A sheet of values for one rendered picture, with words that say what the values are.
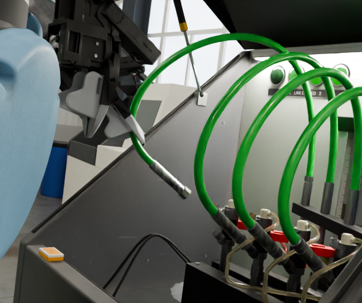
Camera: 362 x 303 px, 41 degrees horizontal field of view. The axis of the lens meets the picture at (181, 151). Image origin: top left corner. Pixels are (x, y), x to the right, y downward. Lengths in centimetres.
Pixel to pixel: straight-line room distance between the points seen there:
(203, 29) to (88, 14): 600
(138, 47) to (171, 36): 640
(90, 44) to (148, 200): 56
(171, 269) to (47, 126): 101
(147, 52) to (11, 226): 52
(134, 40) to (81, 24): 9
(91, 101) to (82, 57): 6
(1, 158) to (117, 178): 90
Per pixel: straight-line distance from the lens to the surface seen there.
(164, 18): 722
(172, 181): 91
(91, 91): 68
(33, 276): 100
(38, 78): 22
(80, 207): 107
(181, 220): 122
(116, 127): 88
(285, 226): 61
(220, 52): 628
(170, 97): 380
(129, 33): 71
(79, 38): 66
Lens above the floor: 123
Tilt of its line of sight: 3 degrees down
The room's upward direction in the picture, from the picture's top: 7 degrees clockwise
